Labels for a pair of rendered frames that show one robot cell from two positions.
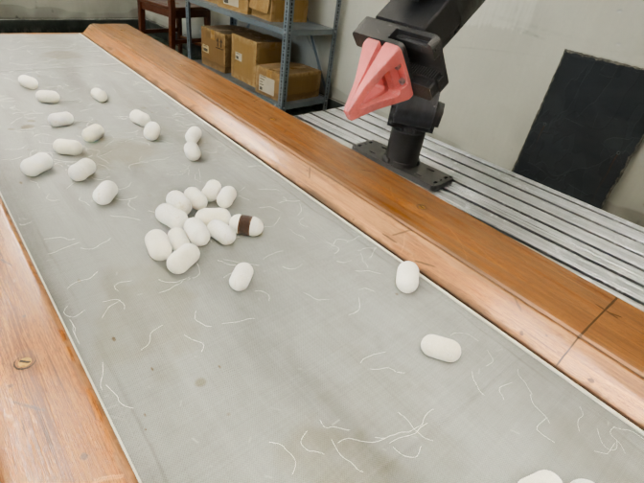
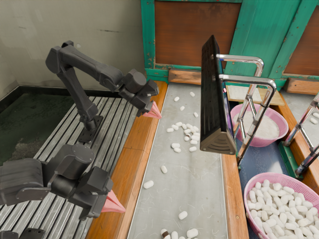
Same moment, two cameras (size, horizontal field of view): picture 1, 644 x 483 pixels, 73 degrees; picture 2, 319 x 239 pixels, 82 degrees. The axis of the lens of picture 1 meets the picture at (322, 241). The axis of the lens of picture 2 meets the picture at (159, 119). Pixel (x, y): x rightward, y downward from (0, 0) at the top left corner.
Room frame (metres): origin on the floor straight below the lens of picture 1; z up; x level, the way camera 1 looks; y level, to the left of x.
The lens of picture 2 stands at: (0.49, 0.22, 1.38)
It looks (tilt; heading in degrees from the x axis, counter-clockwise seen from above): 42 degrees down; 236
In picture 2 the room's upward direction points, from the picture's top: straight up
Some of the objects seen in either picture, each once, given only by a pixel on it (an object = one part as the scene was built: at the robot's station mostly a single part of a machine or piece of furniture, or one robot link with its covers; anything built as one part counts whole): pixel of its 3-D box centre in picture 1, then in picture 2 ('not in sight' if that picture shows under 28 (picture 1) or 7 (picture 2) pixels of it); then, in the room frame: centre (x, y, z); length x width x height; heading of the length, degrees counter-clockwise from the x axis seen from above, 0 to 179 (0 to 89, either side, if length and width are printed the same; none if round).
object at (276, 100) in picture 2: not in sight; (250, 94); (-0.45, -0.22, 0.77); 0.33 x 0.15 x 0.01; 135
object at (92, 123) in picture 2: not in sight; (89, 123); (0.39, -0.58, 0.71); 0.20 x 0.07 x 0.08; 50
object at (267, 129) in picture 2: not in sight; (254, 127); (-0.30, -0.07, 0.71); 0.22 x 0.22 x 0.06
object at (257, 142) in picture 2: not in sight; (255, 125); (-0.30, -0.07, 0.72); 0.27 x 0.27 x 0.10
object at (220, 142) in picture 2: not in sight; (214, 74); (0.02, -0.14, 1.08); 0.62 x 0.08 x 0.07; 45
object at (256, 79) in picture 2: not in sight; (226, 117); (-0.03, -0.08, 0.90); 0.20 x 0.19 x 0.45; 45
